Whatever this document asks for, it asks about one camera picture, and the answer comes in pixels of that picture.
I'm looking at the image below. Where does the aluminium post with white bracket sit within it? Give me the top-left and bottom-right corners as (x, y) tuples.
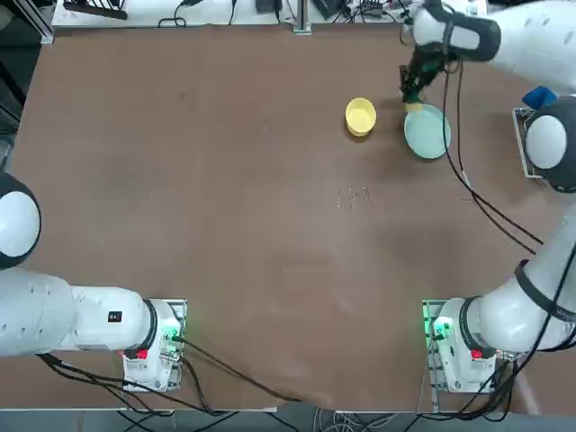
(292, 0), (313, 36)

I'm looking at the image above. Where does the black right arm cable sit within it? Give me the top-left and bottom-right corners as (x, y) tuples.
(439, 58), (545, 257)

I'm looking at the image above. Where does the pale green plate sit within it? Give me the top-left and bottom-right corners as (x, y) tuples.
(402, 103), (453, 161)

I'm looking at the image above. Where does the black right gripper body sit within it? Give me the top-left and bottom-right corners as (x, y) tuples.
(411, 47), (449, 85)

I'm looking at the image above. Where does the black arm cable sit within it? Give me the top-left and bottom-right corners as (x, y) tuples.
(179, 337), (303, 402)
(439, 58), (545, 257)

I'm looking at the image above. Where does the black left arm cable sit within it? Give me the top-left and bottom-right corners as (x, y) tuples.
(179, 337), (303, 402)

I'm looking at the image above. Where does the small yellow dish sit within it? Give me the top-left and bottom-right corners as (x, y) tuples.
(345, 97), (378, 138)

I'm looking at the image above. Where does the blue cloth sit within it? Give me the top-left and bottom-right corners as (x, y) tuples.
(521, 86), (560, 110)

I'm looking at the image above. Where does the green and yellow sponge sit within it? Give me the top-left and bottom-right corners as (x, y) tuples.
(402, 91), (427, 114)

